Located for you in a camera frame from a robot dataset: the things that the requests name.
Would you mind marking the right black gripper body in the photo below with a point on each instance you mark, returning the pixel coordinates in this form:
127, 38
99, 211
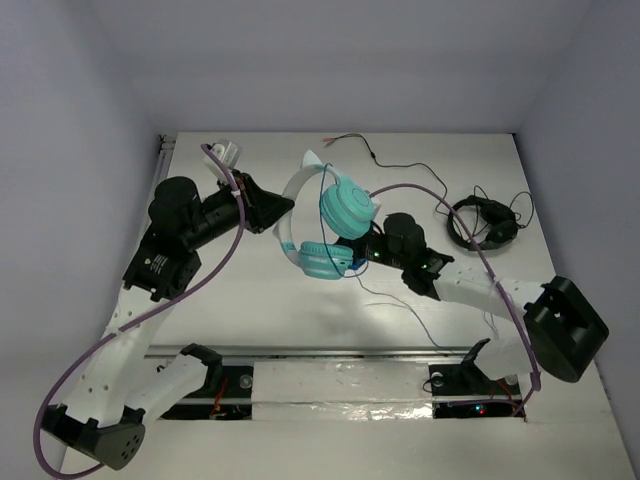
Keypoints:
373, 247

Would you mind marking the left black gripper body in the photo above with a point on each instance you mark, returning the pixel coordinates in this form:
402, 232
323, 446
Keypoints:
248, 203

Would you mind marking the teal cat-ear headphones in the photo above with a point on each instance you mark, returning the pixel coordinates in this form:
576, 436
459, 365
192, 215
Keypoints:
344, 207

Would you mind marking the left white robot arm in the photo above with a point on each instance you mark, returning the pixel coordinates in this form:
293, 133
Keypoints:
189, 241

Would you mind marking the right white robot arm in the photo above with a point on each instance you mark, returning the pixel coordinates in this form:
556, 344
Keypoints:
558, 330

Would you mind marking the black headset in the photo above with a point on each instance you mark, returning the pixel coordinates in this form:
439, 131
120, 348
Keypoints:
500, 224

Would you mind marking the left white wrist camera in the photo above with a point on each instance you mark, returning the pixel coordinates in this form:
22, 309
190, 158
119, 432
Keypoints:
228, 154

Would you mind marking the blue earbuds with cable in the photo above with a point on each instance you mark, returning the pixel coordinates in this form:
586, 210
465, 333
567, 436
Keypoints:
489, 320

